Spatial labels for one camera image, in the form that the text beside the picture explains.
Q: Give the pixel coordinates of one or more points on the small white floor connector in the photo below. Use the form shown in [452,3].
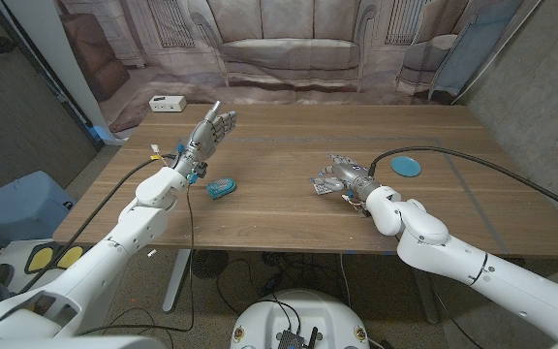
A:
[152,252]

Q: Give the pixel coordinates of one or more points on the grey table leg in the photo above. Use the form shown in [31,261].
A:
[424,295]

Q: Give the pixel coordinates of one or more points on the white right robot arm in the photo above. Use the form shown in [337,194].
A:
[453,252]

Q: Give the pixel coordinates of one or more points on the white power strip box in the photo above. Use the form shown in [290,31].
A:
[167,103]

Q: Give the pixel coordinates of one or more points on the teal toy phone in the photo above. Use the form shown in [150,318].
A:
[222,188]

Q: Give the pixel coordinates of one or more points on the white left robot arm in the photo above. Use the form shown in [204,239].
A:
[104,252]

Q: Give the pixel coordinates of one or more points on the black antenna module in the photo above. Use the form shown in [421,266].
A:
[291,339]

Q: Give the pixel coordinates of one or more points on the blue round coaster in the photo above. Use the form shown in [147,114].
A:
[405,167]

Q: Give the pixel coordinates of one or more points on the small grey calculator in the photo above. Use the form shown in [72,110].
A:
[321,189]

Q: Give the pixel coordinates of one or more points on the black round floor fan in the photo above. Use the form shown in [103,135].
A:
[209,264]

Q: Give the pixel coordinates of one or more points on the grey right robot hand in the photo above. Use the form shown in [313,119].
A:
[351,174]

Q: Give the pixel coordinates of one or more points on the white table leg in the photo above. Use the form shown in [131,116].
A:
[178,278]

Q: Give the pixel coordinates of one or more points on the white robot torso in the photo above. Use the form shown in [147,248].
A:
[303,315]

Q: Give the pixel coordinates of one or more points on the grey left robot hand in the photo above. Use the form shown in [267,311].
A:
[204,138]

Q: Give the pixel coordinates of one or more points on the white pedal board yellow pads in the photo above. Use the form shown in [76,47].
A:
[41,259]

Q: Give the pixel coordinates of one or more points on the printed sofa room backdrop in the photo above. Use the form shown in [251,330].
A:
[284,48]

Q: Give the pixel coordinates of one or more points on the blue plastic bin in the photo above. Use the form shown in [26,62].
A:
[17,208]

